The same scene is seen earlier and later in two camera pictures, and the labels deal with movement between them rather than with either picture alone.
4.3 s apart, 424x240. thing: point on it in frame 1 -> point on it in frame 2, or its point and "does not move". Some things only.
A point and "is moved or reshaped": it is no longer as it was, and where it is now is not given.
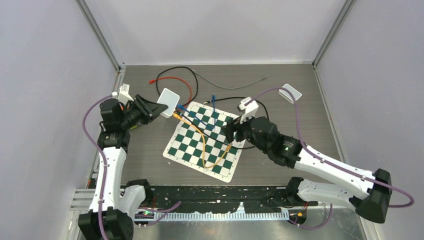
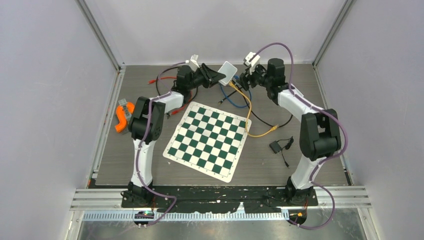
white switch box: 168,98 is moved or reshaped
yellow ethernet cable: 178,117 is moved or reshaped
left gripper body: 138,112 -> 201,77
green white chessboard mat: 200,143 does not move
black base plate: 224,199 does not move
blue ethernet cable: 179,106 -> 236,77
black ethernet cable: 179,67 does not move
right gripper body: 243,131 -> 257,77
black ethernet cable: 215,137 -> 254,115
